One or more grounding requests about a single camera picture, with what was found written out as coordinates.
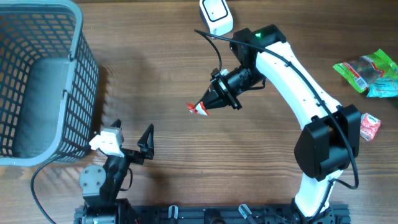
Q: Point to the light blue tissue pack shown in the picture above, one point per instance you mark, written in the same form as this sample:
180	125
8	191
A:
383	88

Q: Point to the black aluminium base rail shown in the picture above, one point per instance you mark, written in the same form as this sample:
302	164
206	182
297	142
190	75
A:
279	213

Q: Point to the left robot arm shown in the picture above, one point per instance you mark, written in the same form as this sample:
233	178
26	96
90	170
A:
101	184

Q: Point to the red Nescafe coffee stick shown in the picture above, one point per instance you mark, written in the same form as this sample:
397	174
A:
198	108

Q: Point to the Haribo gummy candy bag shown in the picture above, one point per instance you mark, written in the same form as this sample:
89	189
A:
361	72

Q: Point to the white barcode scanner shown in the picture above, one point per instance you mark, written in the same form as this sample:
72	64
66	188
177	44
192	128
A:
216	16

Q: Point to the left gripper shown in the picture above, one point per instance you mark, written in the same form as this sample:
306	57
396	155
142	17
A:
146	145

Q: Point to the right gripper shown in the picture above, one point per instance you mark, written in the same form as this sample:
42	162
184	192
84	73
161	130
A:
219	81

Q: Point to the pink white small box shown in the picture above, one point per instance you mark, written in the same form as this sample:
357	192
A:
369	126

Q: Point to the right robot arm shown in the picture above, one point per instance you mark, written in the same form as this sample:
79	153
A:
329	141

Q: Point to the grey plastic mesh basket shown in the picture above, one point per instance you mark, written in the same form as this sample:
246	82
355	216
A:
49	81

